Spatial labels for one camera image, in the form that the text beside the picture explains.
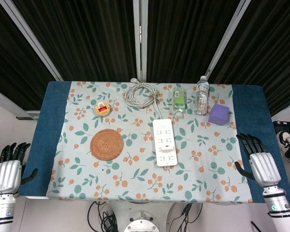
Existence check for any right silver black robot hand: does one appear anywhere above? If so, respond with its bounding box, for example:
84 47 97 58
234 133 282 187

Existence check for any clear plastic water bottle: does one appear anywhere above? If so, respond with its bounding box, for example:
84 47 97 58
193 75 210 116

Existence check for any green liquid clear bottle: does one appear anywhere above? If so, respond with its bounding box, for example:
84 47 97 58
172 87 188 118

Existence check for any white charger block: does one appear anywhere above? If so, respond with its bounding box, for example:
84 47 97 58
159 144 176 154

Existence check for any white power strip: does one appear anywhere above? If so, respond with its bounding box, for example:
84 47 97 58
152 118 179 169

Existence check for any round woven rattan coaster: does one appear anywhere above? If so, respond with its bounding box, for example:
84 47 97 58
90 129 124 161

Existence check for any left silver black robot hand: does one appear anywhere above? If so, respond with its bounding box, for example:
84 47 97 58
0 142 38 194

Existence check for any white metal frame post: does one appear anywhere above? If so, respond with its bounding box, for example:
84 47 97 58
0 0 64 82
132 0 148 83
205 0 252 81

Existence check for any blue table cover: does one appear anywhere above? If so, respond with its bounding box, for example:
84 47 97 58
18 81 290 204

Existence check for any purple cube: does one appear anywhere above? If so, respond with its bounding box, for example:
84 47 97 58
208 103 231 127

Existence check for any floral printed tablecloth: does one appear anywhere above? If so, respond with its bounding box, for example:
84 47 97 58
45 81 253 203

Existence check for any white silver robot torso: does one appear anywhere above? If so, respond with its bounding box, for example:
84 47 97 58
111 202 175 232

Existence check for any white cable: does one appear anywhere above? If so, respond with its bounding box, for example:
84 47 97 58
124 77 164 121

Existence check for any dark pleated curtain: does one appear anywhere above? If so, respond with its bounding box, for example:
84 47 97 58
0 0 290 116

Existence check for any round gold tin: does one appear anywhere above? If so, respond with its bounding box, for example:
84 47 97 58
94 101 111 117

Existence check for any black cable bundle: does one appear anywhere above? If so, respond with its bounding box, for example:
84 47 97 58
87 202 117 232
174 202 204 232

